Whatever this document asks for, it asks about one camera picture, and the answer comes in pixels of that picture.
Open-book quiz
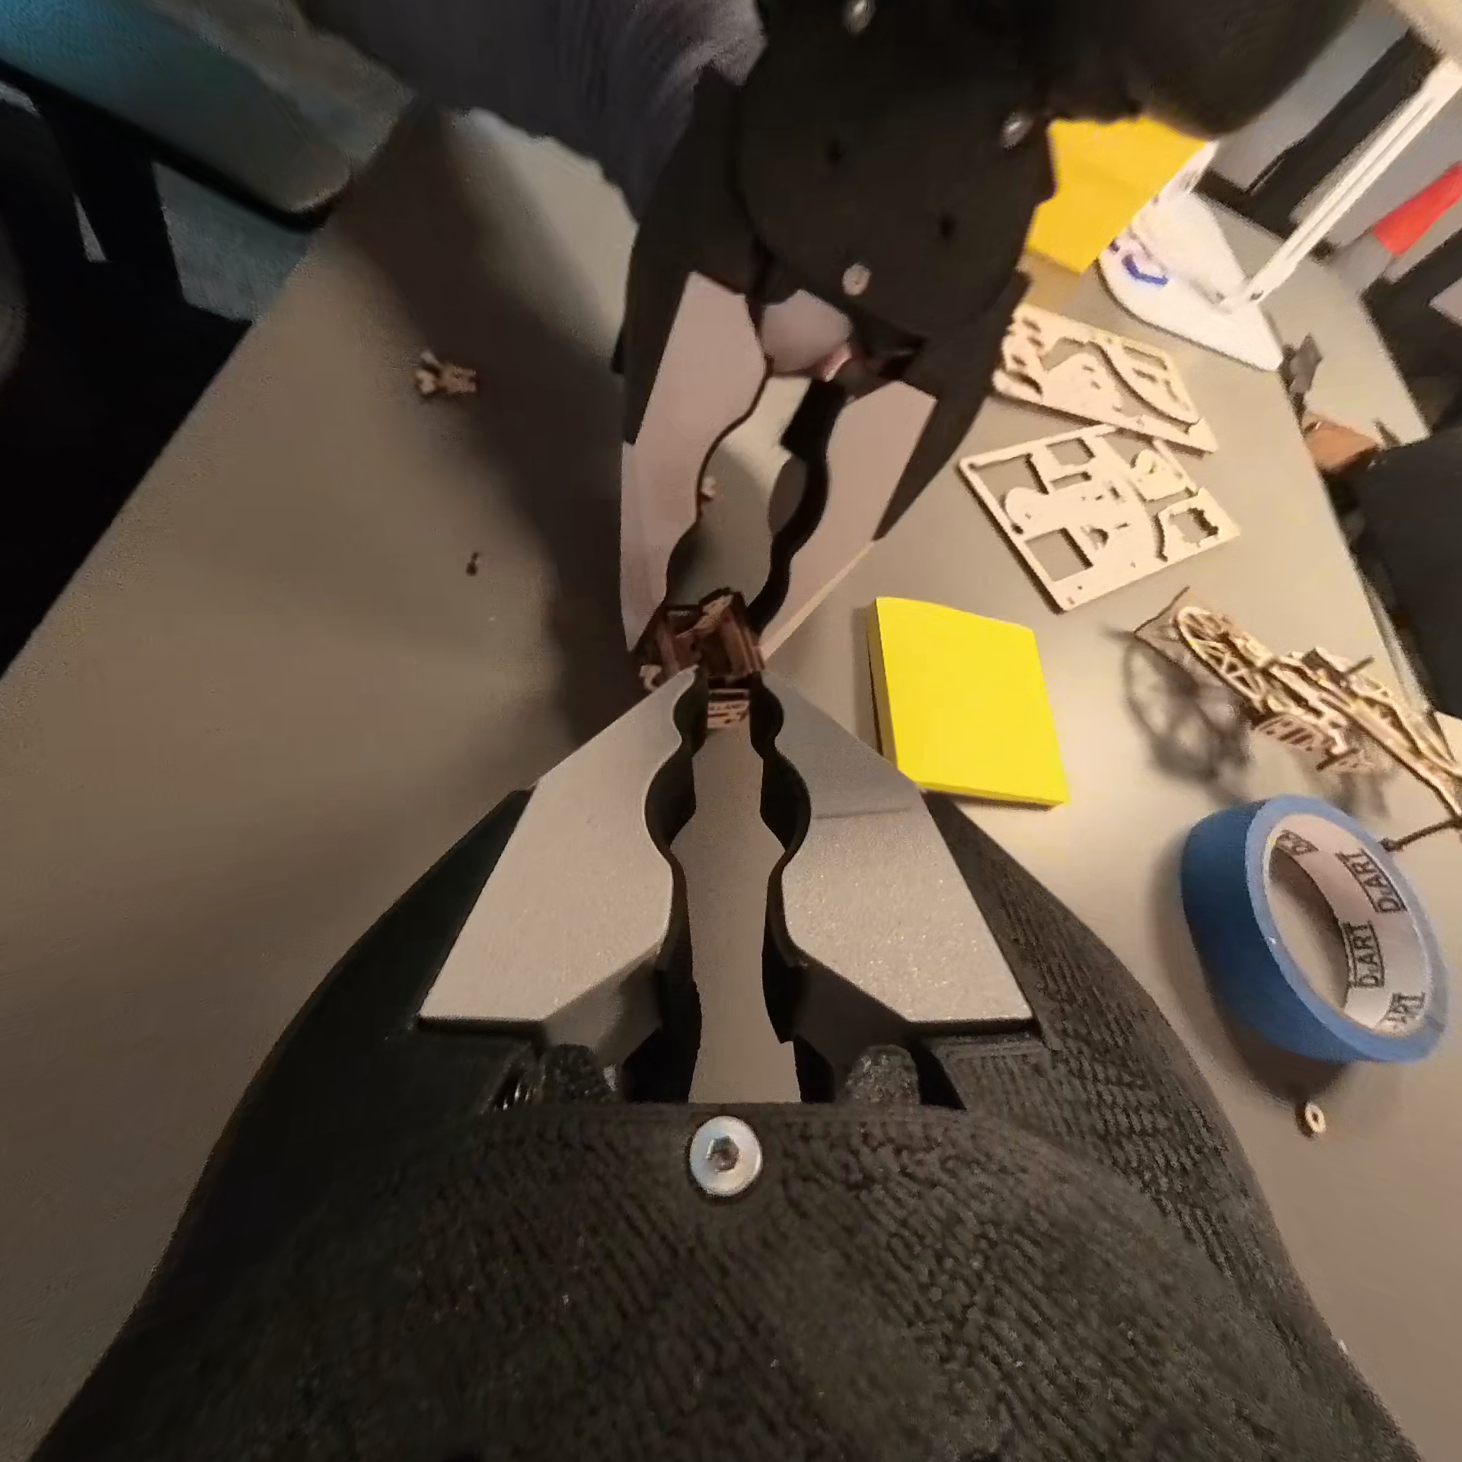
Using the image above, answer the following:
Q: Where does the black office chair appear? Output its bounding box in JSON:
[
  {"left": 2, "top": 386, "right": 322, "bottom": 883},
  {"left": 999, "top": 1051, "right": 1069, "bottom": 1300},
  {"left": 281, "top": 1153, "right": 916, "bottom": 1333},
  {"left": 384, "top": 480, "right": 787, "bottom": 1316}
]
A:
[{"left": 0, "top": 46, "right": 415, "bottom": 670}]

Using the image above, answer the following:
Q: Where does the small wooden crate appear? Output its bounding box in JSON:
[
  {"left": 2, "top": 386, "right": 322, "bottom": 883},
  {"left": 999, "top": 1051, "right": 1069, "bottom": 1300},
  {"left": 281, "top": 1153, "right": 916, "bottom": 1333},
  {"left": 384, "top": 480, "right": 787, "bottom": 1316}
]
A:
[{"left": 631, "top": 590, "right": 764, "bottom": 735}]

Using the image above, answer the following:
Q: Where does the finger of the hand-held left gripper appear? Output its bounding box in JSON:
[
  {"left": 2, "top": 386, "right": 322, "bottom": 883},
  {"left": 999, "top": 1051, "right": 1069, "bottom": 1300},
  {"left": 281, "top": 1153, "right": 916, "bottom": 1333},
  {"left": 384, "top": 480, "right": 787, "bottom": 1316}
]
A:
[
  {"left": 617, "top": 273, "right": 770, "bottom": 654},
  {"left": 752, "top": 380, "right": 941, "bottom": 662}
]

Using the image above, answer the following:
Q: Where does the yellow paper sheet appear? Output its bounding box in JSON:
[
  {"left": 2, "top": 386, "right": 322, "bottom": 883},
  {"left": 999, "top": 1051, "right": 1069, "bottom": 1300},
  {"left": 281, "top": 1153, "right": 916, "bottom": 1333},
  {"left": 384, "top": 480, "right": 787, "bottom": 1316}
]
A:
[{"left": 1018, "top": 115, "right": 1210, "bottom": 276}]

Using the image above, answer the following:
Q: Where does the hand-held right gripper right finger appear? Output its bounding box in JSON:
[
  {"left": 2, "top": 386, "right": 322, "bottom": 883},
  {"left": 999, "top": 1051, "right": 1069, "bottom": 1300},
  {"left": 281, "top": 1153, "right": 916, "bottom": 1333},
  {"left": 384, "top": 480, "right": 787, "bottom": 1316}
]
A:
[{"left": 744, "top": 667, "right": 1038, "bottom": 1100}]

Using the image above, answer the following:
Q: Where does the wooden bicycle model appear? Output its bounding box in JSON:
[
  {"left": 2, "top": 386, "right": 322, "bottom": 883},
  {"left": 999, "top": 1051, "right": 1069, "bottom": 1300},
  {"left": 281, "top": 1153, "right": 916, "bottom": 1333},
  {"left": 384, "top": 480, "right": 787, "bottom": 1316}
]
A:
[{"left": 1132, "top": 602, "right": 1462, "bottom": 820}]

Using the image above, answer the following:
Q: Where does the white metal stand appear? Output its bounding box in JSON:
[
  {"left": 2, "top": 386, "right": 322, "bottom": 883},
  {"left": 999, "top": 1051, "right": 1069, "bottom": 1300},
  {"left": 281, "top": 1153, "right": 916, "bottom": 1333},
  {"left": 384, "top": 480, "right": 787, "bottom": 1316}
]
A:
[{"left": 1227, "top": 46, "right": 1462, "bottom": 311}]

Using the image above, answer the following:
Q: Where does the wooden cut-out sheet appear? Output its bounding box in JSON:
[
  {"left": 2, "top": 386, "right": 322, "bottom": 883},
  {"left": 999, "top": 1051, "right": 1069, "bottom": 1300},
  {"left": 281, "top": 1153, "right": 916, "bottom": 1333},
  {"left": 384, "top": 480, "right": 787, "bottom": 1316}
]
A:
[
  {"left": 989, "top": 303, "right": 1219, "bottom": 456},
  {"left": 957, "top": 423, "right": 1242, "bottom": 615}
]

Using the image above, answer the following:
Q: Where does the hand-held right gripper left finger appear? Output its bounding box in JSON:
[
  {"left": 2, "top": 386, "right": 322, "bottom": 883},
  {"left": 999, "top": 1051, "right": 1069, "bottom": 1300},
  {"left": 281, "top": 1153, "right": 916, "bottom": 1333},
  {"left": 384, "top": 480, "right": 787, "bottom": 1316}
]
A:
[{"left": 419, "top": 667, "right": 705, "bottom": 1091}]

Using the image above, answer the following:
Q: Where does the yellow sticky note pad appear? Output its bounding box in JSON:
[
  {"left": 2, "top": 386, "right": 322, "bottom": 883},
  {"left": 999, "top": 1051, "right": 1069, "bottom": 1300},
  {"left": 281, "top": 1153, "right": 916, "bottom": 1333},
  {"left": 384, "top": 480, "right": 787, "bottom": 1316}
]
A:
[{"left": 863, "top": 596, "right": 1073, "bottom": 810}]

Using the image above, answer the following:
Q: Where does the blue tape roll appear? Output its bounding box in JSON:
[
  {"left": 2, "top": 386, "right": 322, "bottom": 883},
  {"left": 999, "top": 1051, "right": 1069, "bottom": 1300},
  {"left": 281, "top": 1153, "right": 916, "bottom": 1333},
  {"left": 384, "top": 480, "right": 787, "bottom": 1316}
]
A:
[{"left": 1178, "top": 795, "right": 1449, "bottom": 1067}]

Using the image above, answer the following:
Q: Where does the orange traffic cone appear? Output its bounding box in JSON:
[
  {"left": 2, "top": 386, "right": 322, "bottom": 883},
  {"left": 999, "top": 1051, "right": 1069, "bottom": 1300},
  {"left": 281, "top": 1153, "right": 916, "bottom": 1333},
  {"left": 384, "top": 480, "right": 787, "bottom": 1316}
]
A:
[{"left": 1371, "top": 189, "right": 1445, "bottom": 260}]

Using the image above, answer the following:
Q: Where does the person's left forearm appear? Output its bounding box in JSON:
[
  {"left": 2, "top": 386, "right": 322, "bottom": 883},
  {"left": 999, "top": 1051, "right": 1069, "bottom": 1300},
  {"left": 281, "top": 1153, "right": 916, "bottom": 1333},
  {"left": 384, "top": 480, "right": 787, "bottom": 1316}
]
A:
[{"left": 303, "top": 0, "right": 769, "bottom": 213}]

